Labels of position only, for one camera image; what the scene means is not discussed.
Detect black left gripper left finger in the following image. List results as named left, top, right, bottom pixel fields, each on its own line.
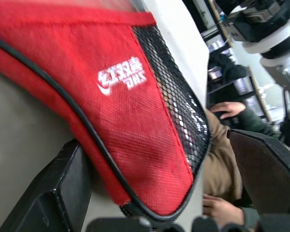
left=0, top=139, right=92, bottom=232

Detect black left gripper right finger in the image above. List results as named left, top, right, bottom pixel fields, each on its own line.
left=227, top=129, right=290, bottom=216

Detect red table tennis paddle case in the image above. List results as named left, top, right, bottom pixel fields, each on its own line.
left=0, top=0, right=212, bottom=222

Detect person's bare hand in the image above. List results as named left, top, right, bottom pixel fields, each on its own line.
left=202, top=194, right=245, bottom=228
left=211, top=101, right=247, bottom=119

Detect person's brown trouser leg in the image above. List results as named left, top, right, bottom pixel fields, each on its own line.
left=203, top=109, right=245, bottom=207

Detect black metal storage shelf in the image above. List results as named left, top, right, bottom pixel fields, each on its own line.
left=183, top=0, right=274, bottom=121

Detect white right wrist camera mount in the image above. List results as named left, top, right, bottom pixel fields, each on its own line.
left=241, top=15, right=290, bottom=55

